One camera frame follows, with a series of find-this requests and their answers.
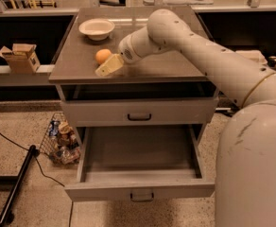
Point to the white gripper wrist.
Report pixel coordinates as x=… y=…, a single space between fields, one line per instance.
x=126 y=52

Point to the orange fruit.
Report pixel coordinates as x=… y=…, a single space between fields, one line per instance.
x=102 y=55

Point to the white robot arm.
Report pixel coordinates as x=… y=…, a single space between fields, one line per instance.
x=246 y=155

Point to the closed grey top drawer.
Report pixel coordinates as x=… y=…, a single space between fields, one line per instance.
x=139 y=112

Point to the grey drawer cabinet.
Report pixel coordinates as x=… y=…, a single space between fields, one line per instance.
x=158 y=77

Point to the open grey middle drawer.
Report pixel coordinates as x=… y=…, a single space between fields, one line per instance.
x=140 y=164

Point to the white paper bowl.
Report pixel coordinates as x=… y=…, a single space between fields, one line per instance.
x=97 y=29

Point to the brown cardboard box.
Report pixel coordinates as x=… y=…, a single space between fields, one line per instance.
x=21 y=58

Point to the black metal stand leg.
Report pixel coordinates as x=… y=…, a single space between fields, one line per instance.
x=6 y=216

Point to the white foam takeout container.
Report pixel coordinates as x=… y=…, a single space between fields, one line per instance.
x=254 y=55

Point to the yellow black tape measure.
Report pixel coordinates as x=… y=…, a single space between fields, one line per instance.
x=271 y=61

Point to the wire basket with snacks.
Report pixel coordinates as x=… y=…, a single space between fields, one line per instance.
x=59 y=142

